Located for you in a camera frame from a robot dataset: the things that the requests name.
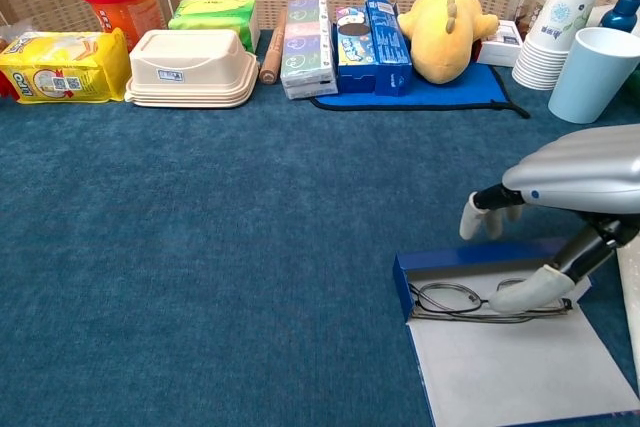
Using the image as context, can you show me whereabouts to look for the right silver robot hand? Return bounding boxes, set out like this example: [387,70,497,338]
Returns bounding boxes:
[458,122,640,312]

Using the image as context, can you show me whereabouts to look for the wire-frame eyeglasses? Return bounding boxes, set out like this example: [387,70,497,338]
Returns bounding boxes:
[407,276,574,324]

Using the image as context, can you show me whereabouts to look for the blue grey glasses case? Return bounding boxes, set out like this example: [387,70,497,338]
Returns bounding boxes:
[392,239,640,427]

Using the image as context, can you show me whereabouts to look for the light blue mug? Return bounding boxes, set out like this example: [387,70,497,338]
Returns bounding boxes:
[547,26,640,126]

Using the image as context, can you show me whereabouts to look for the small white red box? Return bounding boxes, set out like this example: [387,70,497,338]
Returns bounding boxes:
[474,19,525,67]

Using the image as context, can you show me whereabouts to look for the stack of white paper cups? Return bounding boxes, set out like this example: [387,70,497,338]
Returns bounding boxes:
[510,0,601,92]

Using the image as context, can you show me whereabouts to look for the dark blue small bottle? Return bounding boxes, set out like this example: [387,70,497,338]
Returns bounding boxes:
[599,0,640,38]

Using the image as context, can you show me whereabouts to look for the clear pack of brown snacks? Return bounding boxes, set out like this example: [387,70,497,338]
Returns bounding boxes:
[507,0,556,41]

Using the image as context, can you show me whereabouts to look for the yellow plush toy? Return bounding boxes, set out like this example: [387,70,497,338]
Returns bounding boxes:
[397,0,500,86]

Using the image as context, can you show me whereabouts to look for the open blue cardboard box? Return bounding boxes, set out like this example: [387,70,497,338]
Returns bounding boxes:
[364,0,414,97]

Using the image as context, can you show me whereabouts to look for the blue yellow cookie box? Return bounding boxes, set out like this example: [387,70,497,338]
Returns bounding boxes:
[333,5,376,94]

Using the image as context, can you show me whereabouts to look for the pastel tissue pack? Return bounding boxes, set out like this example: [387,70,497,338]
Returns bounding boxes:
[279,0,339,100]

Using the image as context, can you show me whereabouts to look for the wooden rolling pin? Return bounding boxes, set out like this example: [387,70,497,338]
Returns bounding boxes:
[258,9,289,86]

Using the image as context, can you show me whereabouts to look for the green tissue pack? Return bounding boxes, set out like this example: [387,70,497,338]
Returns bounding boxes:
[167,0,261,54]

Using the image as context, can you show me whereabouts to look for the beige plastic lunch box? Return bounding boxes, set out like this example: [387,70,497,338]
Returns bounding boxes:
[123,29,261,109]

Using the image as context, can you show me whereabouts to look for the teal carpet table cover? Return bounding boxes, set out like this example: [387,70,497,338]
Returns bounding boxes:
[0,29,640,427]

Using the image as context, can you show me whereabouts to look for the yellow biscuit pack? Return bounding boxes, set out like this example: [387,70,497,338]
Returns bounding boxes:
[0,27,132,106]

